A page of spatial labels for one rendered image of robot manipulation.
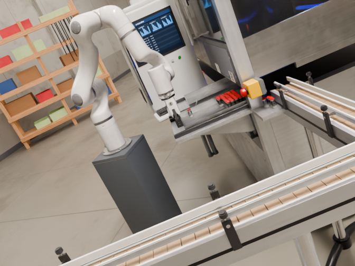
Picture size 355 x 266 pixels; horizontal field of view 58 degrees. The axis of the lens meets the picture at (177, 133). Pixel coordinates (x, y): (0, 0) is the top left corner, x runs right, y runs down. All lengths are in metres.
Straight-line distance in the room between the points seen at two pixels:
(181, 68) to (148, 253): 1.84
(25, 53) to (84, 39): 6.12
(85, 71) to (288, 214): 1.28
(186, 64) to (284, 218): 1.87
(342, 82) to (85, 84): 1.29
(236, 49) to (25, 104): 6.70
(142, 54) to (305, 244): 1.06
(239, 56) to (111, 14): 0.61
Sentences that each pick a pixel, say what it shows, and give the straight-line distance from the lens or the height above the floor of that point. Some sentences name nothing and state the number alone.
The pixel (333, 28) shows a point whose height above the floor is 1.09.
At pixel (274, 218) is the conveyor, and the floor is 0.92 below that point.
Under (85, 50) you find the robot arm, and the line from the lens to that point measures 1.71.
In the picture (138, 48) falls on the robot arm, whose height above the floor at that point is 1.35.
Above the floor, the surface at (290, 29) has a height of 1.16.
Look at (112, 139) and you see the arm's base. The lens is 1.87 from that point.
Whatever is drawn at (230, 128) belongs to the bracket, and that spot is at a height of 0.79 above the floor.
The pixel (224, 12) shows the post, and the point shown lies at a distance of 1.49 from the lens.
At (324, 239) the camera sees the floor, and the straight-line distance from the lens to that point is 2.07.
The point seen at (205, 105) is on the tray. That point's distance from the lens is 1.86.
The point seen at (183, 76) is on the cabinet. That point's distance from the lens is 2.53.
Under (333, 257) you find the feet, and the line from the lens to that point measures 1.82.
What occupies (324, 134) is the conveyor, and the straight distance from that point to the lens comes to 1.22.
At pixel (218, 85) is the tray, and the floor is 0.88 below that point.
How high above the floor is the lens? 1.44
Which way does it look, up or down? 20 degrees down
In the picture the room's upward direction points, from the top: 24 degrees counter-clockwise
